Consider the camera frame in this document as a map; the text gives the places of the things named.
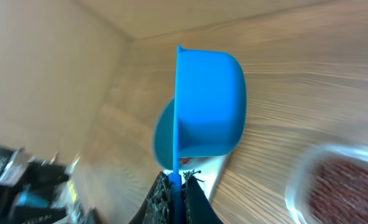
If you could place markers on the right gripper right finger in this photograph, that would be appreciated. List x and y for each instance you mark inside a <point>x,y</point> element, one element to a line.
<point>198,209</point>

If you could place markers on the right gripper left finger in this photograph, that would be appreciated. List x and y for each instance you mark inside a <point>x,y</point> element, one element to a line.
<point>156,206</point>

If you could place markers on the blue plastic measuring scoop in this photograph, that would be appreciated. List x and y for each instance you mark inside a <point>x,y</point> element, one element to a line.
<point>209,111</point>

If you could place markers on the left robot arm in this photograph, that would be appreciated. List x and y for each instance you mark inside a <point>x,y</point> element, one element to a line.
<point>34,191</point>

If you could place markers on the white digital kitchen scale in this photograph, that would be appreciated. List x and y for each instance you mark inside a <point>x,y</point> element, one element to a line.
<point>208,171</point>

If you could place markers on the red beans in bowl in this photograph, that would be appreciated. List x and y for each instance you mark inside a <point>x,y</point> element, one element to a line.
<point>185,161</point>

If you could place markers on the blue metal bowl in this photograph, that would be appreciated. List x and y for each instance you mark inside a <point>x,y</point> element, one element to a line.
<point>163,137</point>

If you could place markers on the clear plastic food container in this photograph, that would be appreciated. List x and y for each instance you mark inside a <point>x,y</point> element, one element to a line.
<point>301,180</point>

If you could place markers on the red adzuki beans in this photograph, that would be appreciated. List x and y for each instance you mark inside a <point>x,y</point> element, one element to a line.
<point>339,192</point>

